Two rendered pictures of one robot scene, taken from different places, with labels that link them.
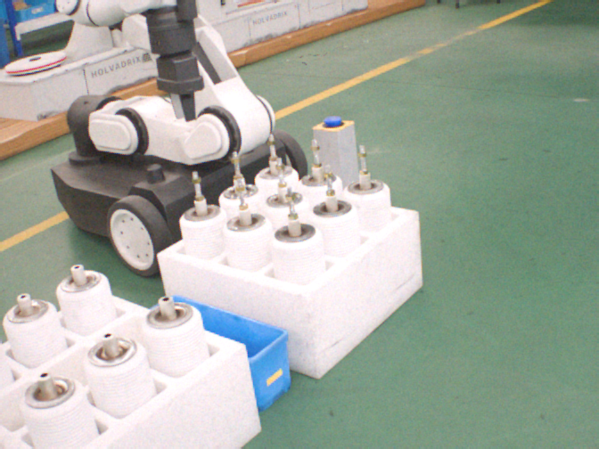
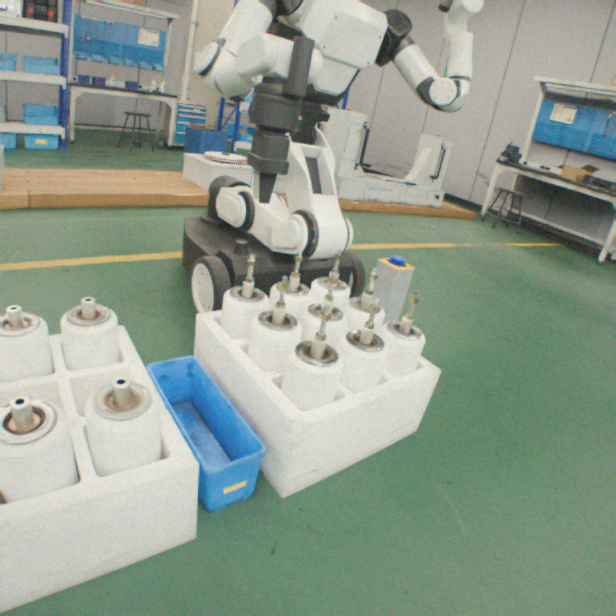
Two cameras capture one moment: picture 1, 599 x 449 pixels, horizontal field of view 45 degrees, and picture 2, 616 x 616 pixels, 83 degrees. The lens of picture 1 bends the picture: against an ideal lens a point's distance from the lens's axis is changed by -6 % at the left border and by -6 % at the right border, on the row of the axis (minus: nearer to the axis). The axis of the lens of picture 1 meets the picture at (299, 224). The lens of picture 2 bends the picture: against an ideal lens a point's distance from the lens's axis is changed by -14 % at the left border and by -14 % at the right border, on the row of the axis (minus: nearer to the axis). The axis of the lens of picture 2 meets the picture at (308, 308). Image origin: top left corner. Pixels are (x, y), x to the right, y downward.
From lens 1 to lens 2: 71 cm
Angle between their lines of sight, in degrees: 7
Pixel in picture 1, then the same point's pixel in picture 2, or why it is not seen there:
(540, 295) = (517, 488)
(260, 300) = (257, 402)
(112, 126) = (231, 201)
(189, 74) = (276, 154)
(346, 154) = (397, 292)
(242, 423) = (171, 532)
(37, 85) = (218, 169)
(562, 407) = not seen: outside the picture
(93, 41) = not seen: hidden behind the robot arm
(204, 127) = (291, 224)
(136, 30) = not seen: hidden behind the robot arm
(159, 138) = (260, 223)
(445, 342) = (417, 508)
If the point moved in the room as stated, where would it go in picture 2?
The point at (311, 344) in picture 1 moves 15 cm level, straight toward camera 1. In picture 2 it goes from (286, 468) to (260, 542)
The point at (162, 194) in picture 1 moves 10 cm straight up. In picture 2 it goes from (238, 265) to (242, 231)
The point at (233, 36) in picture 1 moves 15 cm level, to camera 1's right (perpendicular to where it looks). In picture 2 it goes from (354, 190) to (371, 194)
